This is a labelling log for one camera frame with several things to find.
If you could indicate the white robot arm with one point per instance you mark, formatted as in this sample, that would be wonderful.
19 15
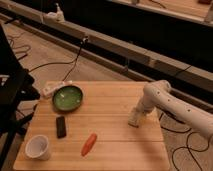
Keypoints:
157 94

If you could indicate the black chair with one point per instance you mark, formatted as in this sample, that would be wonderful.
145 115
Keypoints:
18 87

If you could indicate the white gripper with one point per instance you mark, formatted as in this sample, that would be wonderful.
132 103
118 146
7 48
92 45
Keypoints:
135 116

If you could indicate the white paper cup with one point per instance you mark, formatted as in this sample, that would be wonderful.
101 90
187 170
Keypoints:
38 147

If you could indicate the orange carrot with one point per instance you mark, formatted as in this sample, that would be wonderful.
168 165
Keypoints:
88 145

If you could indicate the white object on ledge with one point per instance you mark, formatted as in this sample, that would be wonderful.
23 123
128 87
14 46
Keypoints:
58 15

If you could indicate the white power strip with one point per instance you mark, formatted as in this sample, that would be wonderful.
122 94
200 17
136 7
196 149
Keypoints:
49 89

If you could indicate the black rectangular block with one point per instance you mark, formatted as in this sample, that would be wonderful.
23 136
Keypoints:
60 127

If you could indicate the green bowl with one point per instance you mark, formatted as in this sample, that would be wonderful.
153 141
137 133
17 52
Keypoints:
67 98

